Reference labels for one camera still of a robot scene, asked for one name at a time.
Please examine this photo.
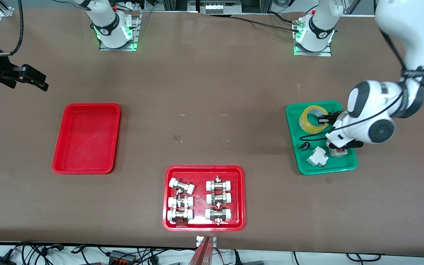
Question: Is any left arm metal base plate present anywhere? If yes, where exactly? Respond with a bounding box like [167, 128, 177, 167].
[294, 17, 332, 57]

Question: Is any aluminium frame corner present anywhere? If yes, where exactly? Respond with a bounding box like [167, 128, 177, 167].
[0, 0, 15, 17]

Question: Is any empty red plastic tray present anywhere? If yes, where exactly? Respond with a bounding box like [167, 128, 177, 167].
[52, 103, 121, 174]

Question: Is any black table cable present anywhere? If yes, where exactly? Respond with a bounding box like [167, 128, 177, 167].
[230, 12, 303, 32]

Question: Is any grey connector box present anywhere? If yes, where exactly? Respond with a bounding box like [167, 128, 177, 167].
[109, 250, 137, 264]

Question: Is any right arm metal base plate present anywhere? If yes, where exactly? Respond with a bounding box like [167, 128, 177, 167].
[99, 11, 139, 51]

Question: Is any aluminium profile bar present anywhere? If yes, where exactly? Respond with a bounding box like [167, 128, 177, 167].
[188, 236, 217, 265]

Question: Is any white power strip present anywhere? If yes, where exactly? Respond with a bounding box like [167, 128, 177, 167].
[205, 0, 243, 14]

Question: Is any tilted white metal pipe fitting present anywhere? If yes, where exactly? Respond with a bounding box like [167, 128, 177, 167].
[169, 178, 195, 195]

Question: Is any green plastic tray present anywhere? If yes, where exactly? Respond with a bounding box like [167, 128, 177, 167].
[286, 100, 358, 176]

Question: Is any red tray with fittings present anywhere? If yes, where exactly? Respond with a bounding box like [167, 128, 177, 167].
[162, 165, 246, 232]

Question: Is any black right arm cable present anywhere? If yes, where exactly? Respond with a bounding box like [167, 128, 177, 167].
[0, 0, 25, 57]

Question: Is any yellow clear tape roll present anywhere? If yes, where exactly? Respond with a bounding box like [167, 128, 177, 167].
[299, 105, 329, 134]

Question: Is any white circuit breaker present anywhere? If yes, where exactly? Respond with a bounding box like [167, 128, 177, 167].
[307, 146, 329, 167]

